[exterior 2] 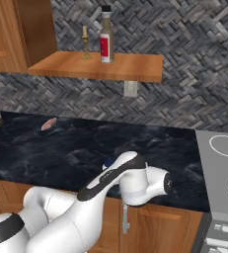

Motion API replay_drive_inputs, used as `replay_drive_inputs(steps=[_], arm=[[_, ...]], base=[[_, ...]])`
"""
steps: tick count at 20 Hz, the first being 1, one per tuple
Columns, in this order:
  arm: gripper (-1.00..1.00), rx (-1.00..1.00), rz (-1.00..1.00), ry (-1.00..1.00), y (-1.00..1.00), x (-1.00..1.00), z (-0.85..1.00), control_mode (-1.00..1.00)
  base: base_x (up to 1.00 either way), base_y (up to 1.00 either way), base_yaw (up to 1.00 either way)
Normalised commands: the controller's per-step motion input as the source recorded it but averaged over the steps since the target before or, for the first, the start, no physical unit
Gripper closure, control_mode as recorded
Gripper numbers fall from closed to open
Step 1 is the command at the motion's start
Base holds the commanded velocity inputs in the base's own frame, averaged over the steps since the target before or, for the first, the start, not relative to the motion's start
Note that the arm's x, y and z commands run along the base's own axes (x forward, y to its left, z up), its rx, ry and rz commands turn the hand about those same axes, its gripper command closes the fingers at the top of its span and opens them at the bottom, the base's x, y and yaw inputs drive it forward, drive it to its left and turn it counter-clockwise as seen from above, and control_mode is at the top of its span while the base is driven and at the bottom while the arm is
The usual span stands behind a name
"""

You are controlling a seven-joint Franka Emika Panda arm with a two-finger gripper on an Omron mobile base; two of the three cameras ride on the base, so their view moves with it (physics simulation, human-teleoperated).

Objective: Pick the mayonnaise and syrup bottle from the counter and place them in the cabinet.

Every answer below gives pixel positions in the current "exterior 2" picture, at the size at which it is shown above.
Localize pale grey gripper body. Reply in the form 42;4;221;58
121;204;131;235

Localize wooden base cabinet door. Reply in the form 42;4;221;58
119;203;204;253

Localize blue capped white bottle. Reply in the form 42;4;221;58
102;157;114;171

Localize wooden base cabinet run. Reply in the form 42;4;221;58
0;177;121;253

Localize red labelled sauce bottle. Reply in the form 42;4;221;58
99;4;115;64

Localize grey stove with hob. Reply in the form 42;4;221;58
194;129;228;253

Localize brass candlestick with candle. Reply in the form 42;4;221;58
81;25;94;60

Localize white wall outlet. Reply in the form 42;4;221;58
123;80;139;98

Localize wooden wall shelf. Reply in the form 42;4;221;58
28;50;165;84

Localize wooden wall cabinet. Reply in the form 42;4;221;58
0;0;58;74

